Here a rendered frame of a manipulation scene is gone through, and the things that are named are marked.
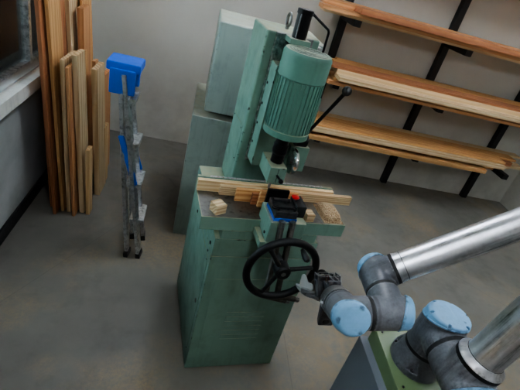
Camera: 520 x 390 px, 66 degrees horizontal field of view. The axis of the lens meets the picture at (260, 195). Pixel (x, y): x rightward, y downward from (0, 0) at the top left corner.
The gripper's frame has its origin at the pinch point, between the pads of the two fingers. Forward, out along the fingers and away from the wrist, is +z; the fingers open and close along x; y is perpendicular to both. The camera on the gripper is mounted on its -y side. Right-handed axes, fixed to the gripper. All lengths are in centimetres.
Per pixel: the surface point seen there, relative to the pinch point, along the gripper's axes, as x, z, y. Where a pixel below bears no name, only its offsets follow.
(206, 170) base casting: 41, 67, 37
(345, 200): -21, 42, 27
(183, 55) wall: 71, 234, 137
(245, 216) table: 24.1, 20.2, 20.8
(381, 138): -109, 223, 72
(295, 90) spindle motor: 10, 5, 66
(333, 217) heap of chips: -12.1, 27.9, 20.7
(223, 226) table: 32.5, 18.6, 16.9
